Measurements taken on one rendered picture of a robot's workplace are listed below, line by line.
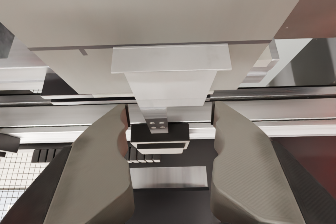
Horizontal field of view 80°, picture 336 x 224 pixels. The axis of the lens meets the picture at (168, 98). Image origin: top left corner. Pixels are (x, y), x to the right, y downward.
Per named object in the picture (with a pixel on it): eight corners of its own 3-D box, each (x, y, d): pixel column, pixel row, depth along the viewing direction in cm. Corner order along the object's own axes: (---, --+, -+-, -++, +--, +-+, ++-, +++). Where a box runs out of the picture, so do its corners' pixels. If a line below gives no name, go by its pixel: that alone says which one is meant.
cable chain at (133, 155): (159, 146, 59) (160, 160, 57) (161, 149, 64) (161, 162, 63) (33, 149, 59) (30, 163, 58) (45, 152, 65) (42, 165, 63)
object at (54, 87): (211, 68, 24) (214, 91, 23) (207, 80, 27) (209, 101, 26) (46, 73, 25) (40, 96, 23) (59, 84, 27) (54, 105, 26)
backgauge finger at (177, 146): (197, 94, 28) (200, 130, 26) (186, 134, 52) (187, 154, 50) (109, 96, 28) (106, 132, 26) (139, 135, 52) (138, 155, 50)
